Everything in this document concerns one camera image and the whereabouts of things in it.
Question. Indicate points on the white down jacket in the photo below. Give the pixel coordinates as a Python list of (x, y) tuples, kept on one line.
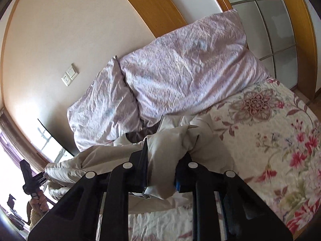
[(163, 155)]

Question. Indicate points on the white wall switch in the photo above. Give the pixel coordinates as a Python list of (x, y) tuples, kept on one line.
[(73, 70)]

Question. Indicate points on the dark edged glass panel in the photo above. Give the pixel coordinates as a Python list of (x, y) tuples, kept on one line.
[(54, 140)]

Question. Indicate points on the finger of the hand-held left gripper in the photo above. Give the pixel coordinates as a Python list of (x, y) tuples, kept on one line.
[(42, 178)]

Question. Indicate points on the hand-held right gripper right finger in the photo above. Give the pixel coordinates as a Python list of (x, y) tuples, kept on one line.
[(178, 184)]

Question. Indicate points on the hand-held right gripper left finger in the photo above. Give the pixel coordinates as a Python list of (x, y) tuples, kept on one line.
[(139, 170)]

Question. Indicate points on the purple curtain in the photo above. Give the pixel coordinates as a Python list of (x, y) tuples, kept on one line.
[(15, 140)]

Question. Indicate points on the wooden wall panel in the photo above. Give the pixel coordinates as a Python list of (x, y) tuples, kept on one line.
[(150, 2)]

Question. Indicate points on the white wall socket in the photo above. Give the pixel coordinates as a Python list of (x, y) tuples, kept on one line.
[(66, 78)]

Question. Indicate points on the lilac floral pillow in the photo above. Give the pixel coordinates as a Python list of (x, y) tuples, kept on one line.
[(190, 62), (105, 105)]

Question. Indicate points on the window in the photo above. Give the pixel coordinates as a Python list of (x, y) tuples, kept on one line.
[(12, 175)]

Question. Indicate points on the person's left hand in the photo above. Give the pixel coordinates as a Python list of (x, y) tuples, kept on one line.
[(40, 203)]

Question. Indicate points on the person's left forearm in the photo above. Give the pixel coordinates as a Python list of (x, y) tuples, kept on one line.
[(35, 218)]

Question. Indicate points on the floral bed sheet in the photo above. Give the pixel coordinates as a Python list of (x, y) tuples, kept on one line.
[(263, 143)]

